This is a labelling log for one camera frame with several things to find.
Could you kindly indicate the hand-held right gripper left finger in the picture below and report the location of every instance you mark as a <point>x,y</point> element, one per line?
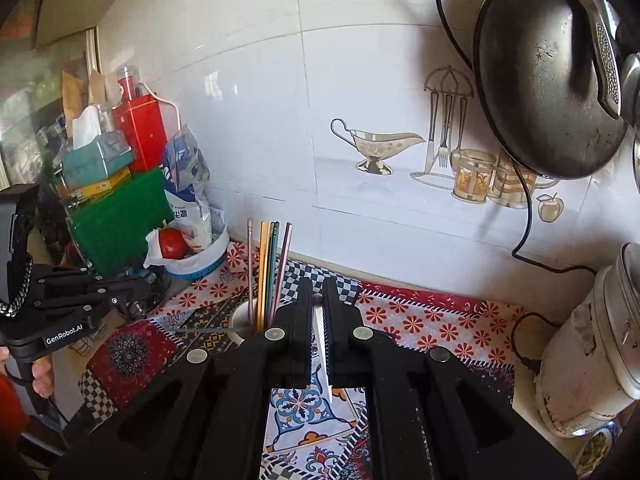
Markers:
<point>300,320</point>

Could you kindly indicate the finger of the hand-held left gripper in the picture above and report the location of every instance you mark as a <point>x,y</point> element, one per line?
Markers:
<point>115,294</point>
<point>65,275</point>

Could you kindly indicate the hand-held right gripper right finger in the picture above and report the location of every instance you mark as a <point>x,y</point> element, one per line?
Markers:
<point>340,330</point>

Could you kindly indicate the white ceramic cup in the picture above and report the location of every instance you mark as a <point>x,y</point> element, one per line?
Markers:
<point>242,317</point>

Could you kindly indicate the white chopstick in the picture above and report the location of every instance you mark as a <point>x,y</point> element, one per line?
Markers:
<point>329,394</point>

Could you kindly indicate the person's left hand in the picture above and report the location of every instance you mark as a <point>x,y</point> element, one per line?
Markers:
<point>44,377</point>

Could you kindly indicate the white paper napkin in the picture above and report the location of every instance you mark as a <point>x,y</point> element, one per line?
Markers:
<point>151,252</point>

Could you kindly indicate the red tomato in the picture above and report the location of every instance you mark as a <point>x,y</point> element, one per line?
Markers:
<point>172,244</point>

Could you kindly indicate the white blue basket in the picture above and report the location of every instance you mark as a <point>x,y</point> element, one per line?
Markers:
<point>205,260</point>

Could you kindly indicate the yellow flat box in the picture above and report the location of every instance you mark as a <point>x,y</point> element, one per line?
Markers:
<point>105,186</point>

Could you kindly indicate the patterned patchwork tablecloth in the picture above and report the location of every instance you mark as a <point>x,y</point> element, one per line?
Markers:
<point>440,330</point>

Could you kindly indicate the teal tissue box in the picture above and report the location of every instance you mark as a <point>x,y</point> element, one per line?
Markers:
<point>95,162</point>

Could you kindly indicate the white blue flour bag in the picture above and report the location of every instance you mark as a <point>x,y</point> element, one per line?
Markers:
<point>187,200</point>

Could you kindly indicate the red tin box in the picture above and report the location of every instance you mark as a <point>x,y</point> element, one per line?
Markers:
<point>142,135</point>

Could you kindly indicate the glass display cabinet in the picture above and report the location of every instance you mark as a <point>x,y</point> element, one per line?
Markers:
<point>30,110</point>

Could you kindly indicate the white rice cooker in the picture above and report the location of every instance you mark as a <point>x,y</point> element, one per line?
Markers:
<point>585,360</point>

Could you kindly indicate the blue patterned bowl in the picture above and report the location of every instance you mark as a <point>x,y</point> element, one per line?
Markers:
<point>597,450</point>

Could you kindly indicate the metal rice cooker lid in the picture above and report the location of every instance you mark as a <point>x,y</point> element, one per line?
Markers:
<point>625,320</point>

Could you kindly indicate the black frying pan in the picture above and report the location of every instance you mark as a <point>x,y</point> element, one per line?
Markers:
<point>540,85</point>

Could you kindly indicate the large metal ladle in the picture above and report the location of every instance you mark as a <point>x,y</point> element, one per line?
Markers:
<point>631,80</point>

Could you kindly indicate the yellow wall cabinet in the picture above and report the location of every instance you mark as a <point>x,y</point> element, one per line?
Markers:
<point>65,10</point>

